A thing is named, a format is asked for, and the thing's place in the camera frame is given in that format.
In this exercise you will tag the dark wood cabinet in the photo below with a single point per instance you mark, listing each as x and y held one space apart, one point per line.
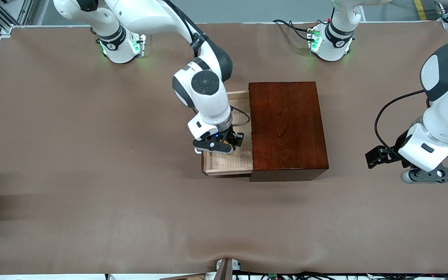
286 128

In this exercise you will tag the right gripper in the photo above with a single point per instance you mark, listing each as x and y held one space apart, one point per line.
232 138

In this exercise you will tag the brown cardboard piece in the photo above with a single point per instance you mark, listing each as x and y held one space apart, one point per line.
185 277

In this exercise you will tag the table cover sheet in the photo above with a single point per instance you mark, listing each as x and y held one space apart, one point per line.
91 194

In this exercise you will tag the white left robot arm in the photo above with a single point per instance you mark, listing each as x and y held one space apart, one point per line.
447 116

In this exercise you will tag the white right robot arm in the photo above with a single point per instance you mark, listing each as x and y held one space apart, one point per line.
208 101

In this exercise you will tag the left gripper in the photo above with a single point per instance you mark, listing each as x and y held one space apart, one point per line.
396 150

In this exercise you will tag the yellow cube block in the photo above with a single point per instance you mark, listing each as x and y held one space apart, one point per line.
230 147

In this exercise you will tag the grey clamp bracket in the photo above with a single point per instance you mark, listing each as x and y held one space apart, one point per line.
226 270

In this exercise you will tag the light wood drawer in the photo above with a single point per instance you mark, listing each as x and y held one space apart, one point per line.
228 165

